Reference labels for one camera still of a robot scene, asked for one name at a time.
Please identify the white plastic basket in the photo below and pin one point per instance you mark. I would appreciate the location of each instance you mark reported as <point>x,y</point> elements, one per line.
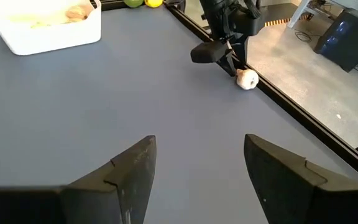
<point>51,37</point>

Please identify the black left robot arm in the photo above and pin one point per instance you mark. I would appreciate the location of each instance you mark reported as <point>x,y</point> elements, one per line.
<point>217,15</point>

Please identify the black computer tower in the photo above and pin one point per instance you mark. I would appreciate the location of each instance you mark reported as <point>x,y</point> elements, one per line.
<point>343,40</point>

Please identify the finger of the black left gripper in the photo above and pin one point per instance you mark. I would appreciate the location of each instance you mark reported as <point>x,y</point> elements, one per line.
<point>242,51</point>
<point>228,63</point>

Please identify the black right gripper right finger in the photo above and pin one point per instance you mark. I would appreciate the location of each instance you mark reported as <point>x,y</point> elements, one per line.
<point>306,199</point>

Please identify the brown ginger root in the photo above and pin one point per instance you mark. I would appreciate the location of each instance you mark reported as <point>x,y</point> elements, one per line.
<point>78,13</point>

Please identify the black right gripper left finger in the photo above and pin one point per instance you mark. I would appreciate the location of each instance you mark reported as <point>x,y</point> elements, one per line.
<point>104,199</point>

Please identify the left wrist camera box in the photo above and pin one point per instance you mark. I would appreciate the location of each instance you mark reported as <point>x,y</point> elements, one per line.
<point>210,52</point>

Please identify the green round plush toy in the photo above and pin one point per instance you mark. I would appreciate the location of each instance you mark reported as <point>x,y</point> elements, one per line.
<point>247,79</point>

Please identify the green lime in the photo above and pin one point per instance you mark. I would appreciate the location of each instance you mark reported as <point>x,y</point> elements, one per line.
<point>133,2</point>

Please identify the white table leg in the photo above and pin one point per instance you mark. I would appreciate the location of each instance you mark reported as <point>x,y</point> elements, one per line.
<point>298,12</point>

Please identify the yellow lemon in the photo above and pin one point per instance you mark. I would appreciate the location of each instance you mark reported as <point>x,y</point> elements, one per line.
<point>153,2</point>

